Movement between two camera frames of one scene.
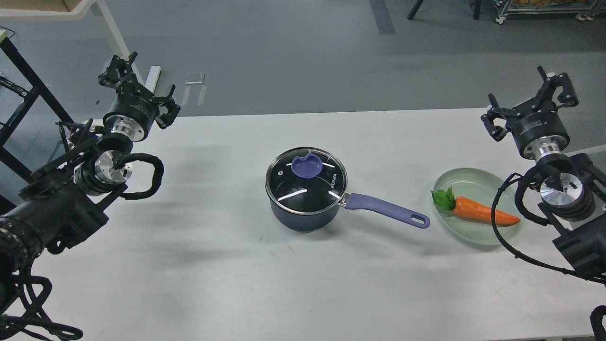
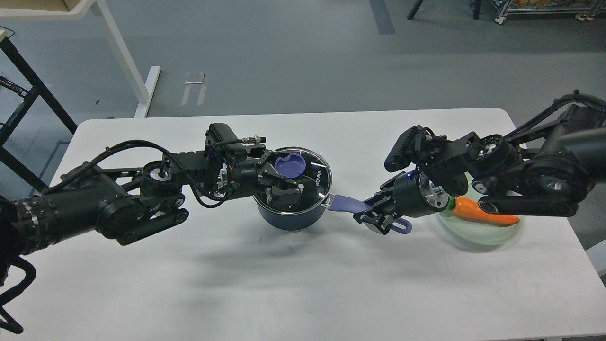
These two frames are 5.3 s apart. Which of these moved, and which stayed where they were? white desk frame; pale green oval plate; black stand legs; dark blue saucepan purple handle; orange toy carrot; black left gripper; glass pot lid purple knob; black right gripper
Moved: black right gripper; dark blue saucepan purple handle; black left gripper; glass pot lid purple knob
Stayed: orange toy carrot; black stand legs; pale green oval plate; white desk frame
